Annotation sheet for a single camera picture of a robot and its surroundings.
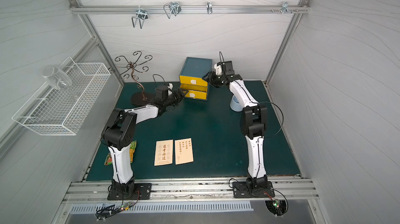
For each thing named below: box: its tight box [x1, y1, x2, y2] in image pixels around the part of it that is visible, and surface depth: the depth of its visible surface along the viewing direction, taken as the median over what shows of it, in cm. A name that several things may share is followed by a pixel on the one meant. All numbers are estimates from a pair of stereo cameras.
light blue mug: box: [229, 94, 244, 112], surface depth 104 cm
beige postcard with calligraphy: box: [154, 139, 174, 167], surface depth 88 cm
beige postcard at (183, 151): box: [174, 138, 194, 166], surface depth 88 cm
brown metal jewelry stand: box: [107, 51, 155, 106], surface depth 93 cm
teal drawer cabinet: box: [178, 56, 213, 101], surface depth 101 cm
